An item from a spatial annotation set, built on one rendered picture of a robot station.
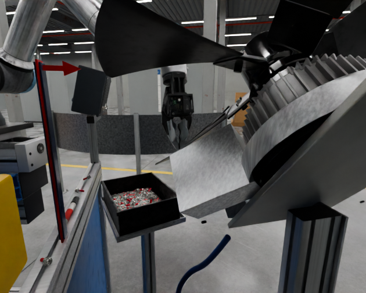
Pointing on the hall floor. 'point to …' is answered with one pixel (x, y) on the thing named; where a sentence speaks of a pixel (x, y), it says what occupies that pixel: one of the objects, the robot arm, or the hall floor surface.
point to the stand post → (308, 249)
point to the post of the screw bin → (149, 263)
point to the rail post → (105, 240)
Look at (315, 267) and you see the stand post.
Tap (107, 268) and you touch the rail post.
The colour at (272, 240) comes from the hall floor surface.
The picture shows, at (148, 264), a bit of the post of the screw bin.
